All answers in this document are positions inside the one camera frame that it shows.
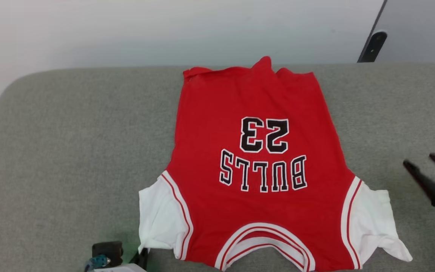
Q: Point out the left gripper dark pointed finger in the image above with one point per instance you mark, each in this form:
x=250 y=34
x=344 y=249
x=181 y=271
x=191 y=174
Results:
x=142 y=260

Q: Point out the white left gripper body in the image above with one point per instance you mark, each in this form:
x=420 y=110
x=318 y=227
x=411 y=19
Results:
x=123 y=269

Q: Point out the red white basketball jersey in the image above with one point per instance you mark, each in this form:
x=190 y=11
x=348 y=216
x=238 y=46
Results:
x=255 y=211

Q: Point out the grey door panel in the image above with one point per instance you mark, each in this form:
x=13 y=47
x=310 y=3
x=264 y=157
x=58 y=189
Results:
x=425 y=30

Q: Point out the teal left camera connector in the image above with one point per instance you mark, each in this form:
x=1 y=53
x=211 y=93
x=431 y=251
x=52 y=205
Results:
x=98 y=261

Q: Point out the black wall seam strip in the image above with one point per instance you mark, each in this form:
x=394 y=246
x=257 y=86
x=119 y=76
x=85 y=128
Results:
x=379 y=15

